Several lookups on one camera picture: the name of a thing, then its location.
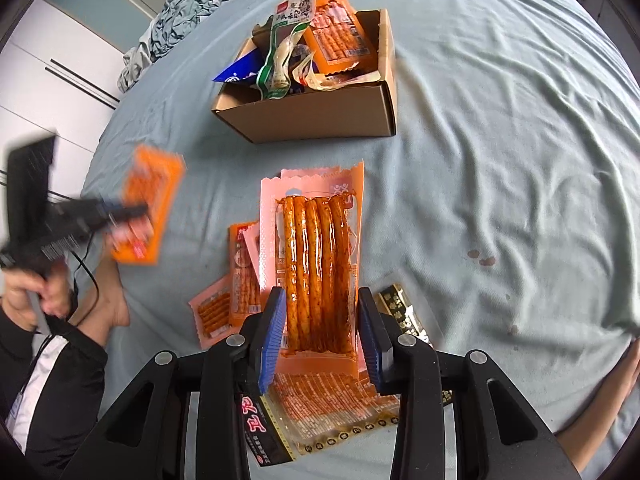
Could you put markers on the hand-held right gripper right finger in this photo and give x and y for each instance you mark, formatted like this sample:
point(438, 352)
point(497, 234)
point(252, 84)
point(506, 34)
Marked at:
point(372, 345)

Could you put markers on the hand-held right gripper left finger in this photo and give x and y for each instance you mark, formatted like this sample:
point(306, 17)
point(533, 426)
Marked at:
point(270, 345)

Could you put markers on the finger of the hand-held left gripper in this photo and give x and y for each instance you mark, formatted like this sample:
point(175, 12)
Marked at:
point(122, 211)

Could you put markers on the small pink snack packet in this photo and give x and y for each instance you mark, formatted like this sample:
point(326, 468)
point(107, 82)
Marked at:
point(212, 310)

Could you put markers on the gold-bordered clear snack packet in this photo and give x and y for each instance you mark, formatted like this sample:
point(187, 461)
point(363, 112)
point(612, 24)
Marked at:
point(325, 405)

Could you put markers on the dark orange narrow snack packet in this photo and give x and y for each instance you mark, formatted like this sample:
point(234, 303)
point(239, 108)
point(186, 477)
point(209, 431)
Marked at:
point(242, 270)

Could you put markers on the large pink snack packet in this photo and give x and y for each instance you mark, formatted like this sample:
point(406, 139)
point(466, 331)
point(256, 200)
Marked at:
point(312, 260)

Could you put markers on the blue snack packet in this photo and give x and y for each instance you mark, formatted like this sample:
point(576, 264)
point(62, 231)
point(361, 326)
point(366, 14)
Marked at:
point(240, 72)

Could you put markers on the brown cardboard box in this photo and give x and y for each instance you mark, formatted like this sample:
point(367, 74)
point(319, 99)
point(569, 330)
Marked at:
point(310, 115)

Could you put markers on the green and white snack packet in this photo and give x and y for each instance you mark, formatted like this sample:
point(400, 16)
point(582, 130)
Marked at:
point(287, 20)

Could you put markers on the person's left forearm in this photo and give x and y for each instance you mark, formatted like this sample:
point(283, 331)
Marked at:
point(75, 370)

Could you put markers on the person's left hand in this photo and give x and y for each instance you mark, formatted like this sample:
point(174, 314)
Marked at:
point(50, 290)

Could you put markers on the crumpled grey-blue clothes pile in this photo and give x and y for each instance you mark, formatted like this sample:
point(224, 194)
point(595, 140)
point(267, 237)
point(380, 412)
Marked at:
point(170, 25)

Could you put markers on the light blue bed sheet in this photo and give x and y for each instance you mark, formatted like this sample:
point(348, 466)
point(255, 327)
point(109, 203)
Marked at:
point(500, 160)

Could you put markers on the person's right bare leg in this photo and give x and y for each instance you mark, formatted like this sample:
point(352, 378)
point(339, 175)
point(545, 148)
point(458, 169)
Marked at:
point(612, 400)

